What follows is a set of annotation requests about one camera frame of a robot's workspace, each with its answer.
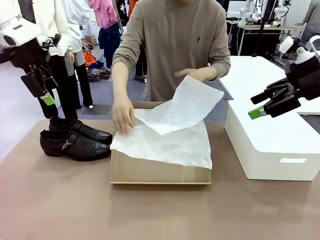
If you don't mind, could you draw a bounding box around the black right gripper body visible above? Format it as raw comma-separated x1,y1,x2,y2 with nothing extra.
285,55,320,102

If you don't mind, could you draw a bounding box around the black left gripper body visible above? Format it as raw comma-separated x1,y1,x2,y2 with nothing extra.
0,39,52,69

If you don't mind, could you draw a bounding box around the black leather buckle shoe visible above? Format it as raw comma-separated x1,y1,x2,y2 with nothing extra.
48,117,114,146
39,129,112,162

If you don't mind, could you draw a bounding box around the person's left forearm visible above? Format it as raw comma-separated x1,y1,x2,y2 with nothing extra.
203,65,219,82

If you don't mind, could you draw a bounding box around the person's right forearm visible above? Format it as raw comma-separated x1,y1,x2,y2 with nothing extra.
111,60,131,104

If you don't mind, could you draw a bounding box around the white plastic storage box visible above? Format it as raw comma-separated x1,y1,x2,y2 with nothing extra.
224,99,320,182

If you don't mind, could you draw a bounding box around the brown cardboard shoe box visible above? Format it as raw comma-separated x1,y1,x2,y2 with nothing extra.
109,100,213,186

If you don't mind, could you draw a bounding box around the person's left hand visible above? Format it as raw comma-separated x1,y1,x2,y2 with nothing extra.
174,67,209,82

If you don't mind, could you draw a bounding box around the person's right hand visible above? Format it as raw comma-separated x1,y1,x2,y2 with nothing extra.
111,98,137,136

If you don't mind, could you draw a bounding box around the white table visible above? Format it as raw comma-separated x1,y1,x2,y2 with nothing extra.
218,55,320,116

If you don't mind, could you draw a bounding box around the colourful pile of clothes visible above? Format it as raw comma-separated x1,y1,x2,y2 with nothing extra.
81,51,112,84

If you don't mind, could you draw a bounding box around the white label sticker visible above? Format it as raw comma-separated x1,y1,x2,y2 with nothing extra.
279,157,308,164

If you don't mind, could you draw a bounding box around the background person in grey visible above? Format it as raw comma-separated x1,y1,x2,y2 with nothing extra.
294,0,320,44

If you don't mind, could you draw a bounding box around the dark floor mat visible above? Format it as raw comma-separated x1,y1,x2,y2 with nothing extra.
80,104,113,116

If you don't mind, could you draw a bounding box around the mannequin in white shirt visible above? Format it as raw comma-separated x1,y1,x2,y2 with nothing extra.
61,0,95,109

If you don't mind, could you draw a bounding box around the background lab table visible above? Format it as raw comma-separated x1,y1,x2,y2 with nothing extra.
226,19,304,57

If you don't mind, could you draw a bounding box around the black vertical pole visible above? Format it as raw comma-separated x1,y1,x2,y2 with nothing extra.
250,0,276,59

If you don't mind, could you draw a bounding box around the mannequin in pink hoodie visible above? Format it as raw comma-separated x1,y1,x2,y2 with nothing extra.
89,0,124,74

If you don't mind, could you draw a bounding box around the person in beige sweater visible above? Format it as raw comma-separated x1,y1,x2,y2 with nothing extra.
111,0,232,103

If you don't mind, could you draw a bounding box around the person in orange hoodie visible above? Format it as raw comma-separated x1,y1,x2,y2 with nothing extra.
128,0,139,19

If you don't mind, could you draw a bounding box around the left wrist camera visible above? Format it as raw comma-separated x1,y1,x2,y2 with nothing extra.
39,33,62,50

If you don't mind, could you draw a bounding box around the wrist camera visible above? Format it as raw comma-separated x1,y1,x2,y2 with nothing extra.
278,36,302,55
39,33,62,50

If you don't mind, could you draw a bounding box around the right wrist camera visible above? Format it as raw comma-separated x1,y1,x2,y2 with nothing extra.
278,36,302,55

